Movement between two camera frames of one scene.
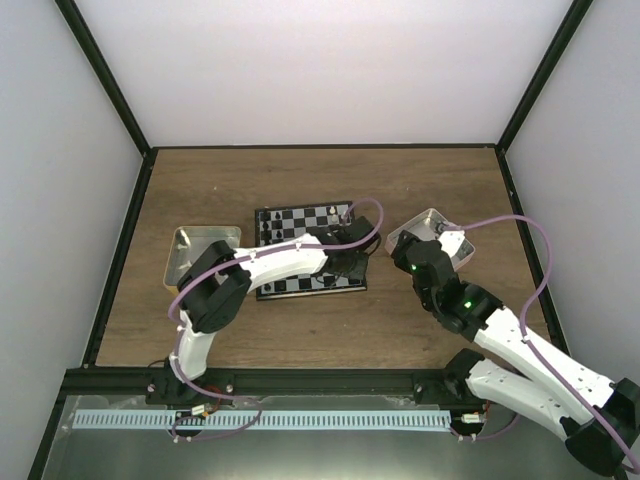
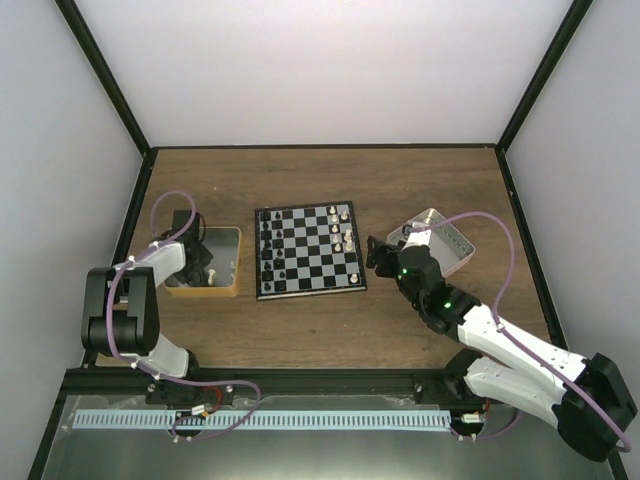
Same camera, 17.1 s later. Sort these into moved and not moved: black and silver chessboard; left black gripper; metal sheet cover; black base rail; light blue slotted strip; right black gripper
Moved: left black gripper; right black gripper
Not moved: metal sheet cover; black and silver chessboard; light blue slotted strip; black base rail
